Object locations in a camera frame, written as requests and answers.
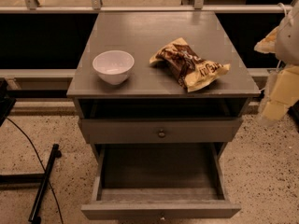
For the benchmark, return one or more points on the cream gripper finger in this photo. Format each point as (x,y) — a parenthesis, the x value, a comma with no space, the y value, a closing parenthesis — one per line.
(270,112)

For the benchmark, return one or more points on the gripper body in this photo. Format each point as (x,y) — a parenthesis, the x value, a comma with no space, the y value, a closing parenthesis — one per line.
(289,39)

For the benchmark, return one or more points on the brown chip bag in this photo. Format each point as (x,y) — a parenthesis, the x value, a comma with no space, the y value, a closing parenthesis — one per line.
(192,72)

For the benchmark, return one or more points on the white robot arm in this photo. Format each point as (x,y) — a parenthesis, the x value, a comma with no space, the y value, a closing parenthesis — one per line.
(283,42)

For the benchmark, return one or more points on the grey middle drawer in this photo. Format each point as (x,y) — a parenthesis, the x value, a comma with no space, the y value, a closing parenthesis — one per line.
(145,131)

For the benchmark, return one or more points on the round metal drawer knob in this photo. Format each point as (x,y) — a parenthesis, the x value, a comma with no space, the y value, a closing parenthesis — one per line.
(161,133)

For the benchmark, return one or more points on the grey wooden drawer cabinet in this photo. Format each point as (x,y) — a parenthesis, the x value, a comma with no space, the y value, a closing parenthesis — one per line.
(151,92)

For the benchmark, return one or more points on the open grey bottom drawer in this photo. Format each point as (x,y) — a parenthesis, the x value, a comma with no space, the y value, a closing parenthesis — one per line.
(159,181)

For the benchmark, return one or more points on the white ceramic bowl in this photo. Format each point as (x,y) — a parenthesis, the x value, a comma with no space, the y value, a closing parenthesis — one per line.
(113,66)

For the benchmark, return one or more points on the black floor stand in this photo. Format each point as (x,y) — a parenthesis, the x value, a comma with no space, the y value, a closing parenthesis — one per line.
(41,179)

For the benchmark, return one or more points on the metal railing frame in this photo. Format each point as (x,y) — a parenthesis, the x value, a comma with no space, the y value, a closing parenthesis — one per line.
(93,3)

